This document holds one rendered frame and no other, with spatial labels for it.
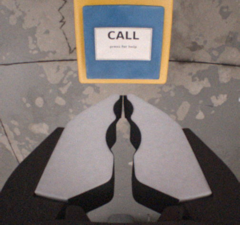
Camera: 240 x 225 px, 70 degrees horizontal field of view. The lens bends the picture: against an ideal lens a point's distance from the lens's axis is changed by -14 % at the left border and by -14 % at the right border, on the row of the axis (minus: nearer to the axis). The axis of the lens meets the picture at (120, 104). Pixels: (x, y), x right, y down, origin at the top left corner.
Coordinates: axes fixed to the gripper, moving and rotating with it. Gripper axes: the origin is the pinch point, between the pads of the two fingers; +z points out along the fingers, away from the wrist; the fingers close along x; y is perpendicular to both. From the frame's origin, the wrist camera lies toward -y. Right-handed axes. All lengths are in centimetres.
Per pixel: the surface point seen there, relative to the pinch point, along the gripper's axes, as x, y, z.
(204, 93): 61, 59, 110
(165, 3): 5.4, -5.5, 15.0
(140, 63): 2.3, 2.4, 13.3
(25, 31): -64, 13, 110
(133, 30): 1.3, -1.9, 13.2
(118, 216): -2, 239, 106
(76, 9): -6.0, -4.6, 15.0
